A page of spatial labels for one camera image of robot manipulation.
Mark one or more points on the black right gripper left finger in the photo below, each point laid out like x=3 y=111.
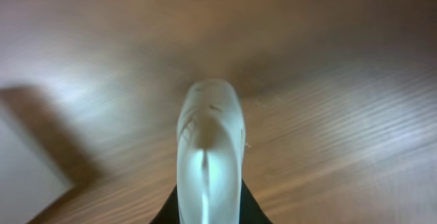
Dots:
x=169 y=213

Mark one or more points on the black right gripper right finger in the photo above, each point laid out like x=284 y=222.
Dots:
x=250 y=211

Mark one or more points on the white lotion tube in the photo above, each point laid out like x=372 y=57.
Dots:
x=211 y=140

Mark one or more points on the white cardboard box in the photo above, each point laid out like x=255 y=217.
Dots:
x=43 y=164

